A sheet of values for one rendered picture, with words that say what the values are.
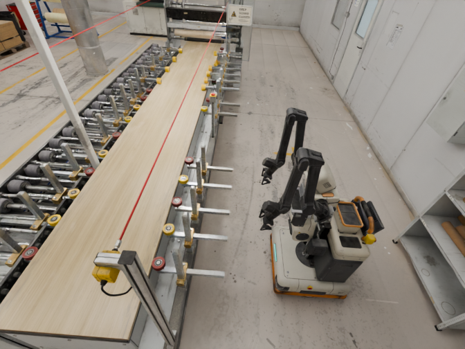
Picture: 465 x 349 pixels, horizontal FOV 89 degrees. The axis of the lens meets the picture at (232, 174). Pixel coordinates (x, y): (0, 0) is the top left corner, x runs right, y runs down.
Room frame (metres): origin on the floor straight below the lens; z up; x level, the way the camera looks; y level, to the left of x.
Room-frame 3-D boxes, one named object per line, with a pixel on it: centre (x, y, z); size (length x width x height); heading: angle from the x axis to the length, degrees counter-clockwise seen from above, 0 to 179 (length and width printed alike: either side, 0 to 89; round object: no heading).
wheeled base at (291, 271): (1.15, -0.80, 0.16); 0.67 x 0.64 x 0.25; 90
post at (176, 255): (0.62, 0.27, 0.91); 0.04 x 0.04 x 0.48; 0
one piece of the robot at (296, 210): (1.15, -0.51, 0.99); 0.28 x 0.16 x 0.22; 0
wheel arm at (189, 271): (0.66, 0.22, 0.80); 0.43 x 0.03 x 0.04; 90
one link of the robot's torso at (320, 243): (1.09, -0.63, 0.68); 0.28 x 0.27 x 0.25; 0
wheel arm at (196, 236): (0.91, 0.22, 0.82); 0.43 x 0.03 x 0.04; 90
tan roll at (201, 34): (5.47, 0.81, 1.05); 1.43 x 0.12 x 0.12; 90
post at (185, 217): (0.87, 0.27, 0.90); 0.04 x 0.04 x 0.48; 0
